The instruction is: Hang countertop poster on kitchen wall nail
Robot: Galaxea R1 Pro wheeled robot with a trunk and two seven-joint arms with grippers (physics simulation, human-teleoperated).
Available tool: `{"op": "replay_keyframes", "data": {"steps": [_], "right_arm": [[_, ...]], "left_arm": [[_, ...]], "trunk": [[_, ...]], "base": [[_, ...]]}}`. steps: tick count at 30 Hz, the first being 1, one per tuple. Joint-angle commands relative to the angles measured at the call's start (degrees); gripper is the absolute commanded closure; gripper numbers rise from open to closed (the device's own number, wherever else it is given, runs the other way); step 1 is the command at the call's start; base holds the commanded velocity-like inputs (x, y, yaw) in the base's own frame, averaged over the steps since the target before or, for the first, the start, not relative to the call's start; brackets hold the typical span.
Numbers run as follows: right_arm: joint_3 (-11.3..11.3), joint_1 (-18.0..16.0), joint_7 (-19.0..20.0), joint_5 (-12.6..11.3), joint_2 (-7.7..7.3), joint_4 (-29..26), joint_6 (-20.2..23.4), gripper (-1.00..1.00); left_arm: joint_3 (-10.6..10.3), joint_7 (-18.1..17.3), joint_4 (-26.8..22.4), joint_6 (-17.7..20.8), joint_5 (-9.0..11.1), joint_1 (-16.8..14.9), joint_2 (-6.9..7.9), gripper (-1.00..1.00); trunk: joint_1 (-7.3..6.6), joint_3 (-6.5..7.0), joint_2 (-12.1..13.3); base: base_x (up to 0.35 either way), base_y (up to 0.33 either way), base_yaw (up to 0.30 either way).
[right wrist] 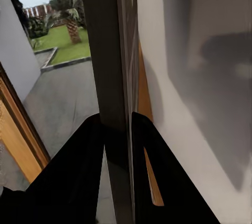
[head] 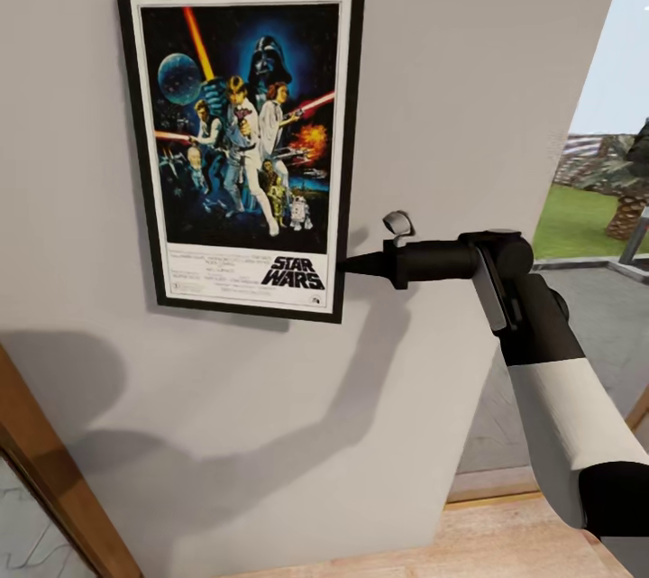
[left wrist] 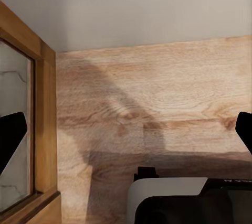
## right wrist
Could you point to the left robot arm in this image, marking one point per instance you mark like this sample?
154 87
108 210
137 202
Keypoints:
7 199

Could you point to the poster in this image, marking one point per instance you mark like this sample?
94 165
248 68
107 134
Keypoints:
112 27

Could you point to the door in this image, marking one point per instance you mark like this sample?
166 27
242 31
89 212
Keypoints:
47 90

